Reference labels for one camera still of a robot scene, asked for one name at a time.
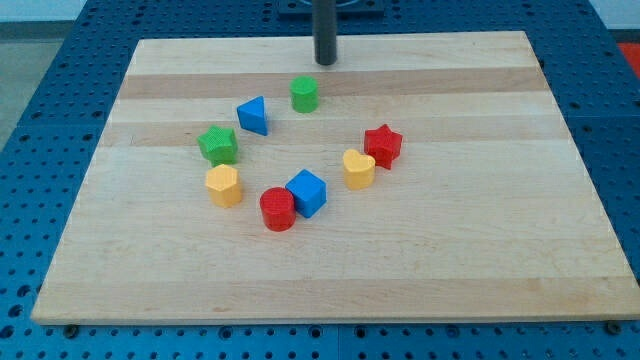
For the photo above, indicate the blue triangle block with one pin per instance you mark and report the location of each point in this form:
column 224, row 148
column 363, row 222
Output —
column 252, row 116

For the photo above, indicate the blue cube block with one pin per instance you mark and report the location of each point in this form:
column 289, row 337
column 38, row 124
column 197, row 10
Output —
column 309, row 193

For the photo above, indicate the yellow heart block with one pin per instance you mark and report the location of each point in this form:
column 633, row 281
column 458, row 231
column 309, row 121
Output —
column 358, row 169

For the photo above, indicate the red cylinder block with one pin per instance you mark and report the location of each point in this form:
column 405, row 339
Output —
column 278, row 209

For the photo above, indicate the red star block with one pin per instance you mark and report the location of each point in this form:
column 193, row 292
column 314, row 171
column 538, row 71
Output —
column 383, row 144

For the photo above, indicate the green cylinder block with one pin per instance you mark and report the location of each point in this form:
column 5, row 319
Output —
column 304, row 94

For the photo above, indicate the yellow hexagon block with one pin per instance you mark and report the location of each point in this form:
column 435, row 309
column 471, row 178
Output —
column 224, row 186

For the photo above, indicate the wooden board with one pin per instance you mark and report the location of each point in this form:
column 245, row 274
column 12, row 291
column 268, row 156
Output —
column 487, row 215

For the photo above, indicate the green star block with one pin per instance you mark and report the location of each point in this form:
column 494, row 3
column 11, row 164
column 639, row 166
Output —
column 218, row 145

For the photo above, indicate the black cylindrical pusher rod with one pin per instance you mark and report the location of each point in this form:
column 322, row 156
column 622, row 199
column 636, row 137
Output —
column 324, row 31

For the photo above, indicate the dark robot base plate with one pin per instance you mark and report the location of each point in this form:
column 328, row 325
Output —
column 303, row 8

